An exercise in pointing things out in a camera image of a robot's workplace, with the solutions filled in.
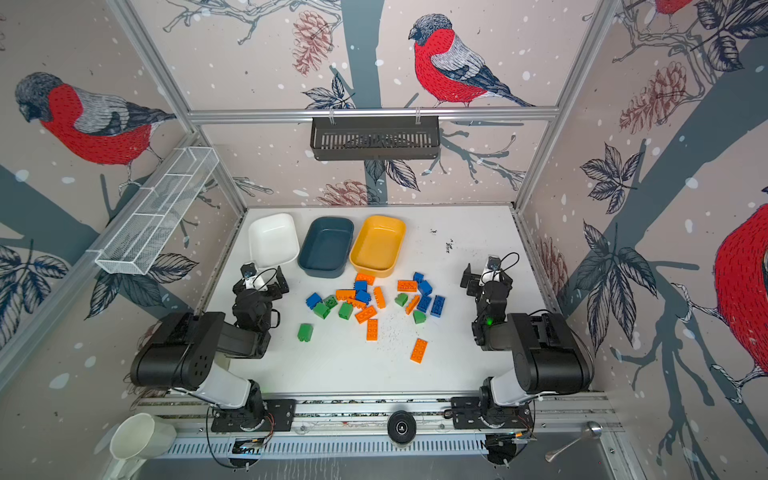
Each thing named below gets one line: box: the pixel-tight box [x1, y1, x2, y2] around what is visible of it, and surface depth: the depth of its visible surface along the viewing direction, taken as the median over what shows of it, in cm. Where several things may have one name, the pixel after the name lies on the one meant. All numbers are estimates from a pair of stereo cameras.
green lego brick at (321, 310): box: [313, 303, 331, 320], surface depth 92 cm
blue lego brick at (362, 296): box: [355, 290, 372, 305], surface depth 96 cm
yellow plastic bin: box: [349, 215, 407, 278], surface depth 111 cm
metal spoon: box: [545, 421, 603, 463], surface depth 71 cm
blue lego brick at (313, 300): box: [306, 292, 323, 310], surface depth 94 cm
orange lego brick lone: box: [410, 338, 429, 364], surface depth 85 cm
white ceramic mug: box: [109, 412, 177, 460], surface depth 65 cm
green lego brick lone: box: [297, 323, 314, 343], surface depth 88 cm
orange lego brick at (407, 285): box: [397, 280, 419, 292], surface depth 100 cm
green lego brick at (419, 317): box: [413, 310, 427, 324], surface depth 92 cm
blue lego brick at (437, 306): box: [430, 295, 446, 318], surface depth 94 cm
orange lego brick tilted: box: [356, 306, 377, 324], surface depth 94 cm
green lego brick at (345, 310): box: [338, 302, 353, 320], surface depth 93 cm
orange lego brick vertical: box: [373, 286, 387, 309], surface depth 95 cm
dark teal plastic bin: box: [298, 216, 355, 278], surface depth 110 cm
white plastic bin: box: [248, 213, 300, 269], surface depth 112 cm
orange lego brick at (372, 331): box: [366, 318, 379, 341], surface depth 90 cm
